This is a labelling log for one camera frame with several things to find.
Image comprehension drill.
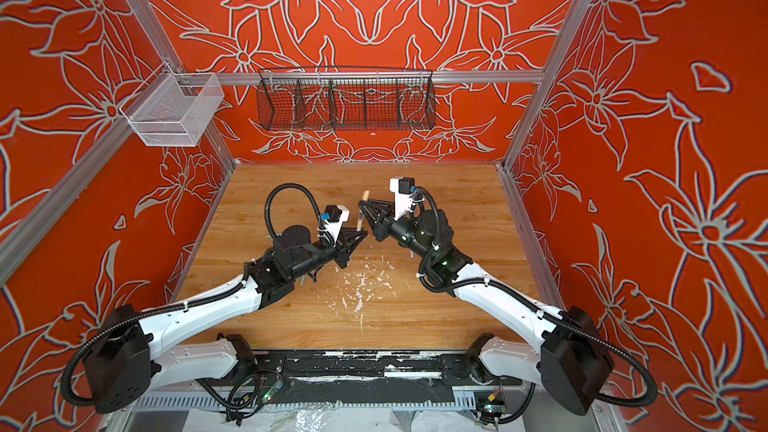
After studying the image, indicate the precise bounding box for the black wire basket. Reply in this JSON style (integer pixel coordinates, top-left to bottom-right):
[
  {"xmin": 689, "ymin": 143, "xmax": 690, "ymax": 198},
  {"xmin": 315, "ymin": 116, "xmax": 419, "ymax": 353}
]
[{"xmin": 256, "ymin": 67, "xmax": 437, "ymax": 132}]

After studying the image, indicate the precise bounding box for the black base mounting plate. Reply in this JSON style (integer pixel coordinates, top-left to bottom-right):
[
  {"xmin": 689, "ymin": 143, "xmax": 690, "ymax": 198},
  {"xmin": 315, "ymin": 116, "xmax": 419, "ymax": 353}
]
[{"xmin": 208, "ymin": 349, "xmax": 523, "ymax": 386}]

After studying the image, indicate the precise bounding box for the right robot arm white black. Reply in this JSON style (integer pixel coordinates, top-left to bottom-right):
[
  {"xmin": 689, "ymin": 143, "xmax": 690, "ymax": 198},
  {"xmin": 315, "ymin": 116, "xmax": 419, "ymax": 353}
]
[{"xmin": 359, "ymin": 177, "xmax": 658, "ymax": 416}]

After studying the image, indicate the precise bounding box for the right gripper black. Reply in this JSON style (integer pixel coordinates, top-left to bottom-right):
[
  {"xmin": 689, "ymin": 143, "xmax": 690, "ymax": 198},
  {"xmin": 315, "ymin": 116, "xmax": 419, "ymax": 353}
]
[{"xmin": 358, "ymin": 197, "xmax": 438, "ymax": 264}]

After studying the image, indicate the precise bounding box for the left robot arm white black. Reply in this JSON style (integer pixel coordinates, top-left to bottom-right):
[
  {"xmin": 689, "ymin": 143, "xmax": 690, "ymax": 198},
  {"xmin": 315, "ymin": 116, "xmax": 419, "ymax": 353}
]
[{"xmin": 58, "ymin": 183, "xmax": 367, "ymax": 413}]

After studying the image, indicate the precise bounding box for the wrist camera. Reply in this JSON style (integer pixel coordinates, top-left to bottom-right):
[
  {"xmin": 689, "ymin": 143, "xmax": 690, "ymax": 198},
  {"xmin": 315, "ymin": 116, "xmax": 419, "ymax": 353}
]
[
  {"xmin": 318, "ymin": 205, "xmax": 350, "ymax": 241},
  {"xmin": 389, "ymin": 177, "xmax": 415, "ymax": 221}
]

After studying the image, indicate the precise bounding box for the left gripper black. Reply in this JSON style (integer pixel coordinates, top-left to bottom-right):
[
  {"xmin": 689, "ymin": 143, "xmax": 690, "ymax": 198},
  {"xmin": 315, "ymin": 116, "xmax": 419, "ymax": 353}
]
[{"xmin": 290, "ymin": 225, "xmax": 366, "ymax": 281}]

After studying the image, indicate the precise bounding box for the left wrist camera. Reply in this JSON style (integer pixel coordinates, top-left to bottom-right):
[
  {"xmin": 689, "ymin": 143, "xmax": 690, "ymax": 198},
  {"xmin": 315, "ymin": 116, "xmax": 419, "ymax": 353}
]
[{"xmin": 318, "ymin": 205, "xmax": 350, "ymax": 241}]

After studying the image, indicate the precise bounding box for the clear plastic bin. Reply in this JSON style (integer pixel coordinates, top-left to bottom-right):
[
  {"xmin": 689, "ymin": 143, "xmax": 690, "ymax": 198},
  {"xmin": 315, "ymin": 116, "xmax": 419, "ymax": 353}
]
[{"xmin": 119, "ymin": 71, "xmax": 224, "ymax": 147}]

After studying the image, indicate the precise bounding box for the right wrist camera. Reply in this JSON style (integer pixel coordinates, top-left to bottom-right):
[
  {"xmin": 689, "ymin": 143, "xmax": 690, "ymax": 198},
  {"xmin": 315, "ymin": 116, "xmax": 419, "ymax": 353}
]
[{"xmin": 389, "ymin": 177, "xmax": 415, "ymax": 221}]

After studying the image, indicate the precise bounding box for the grey cable duct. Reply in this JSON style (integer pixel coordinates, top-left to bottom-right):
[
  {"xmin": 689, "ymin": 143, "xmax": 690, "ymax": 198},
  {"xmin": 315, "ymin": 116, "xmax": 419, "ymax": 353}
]
[{"xmin": 131, "ymin": 390, "xmax": 477, "ymax": 413}]

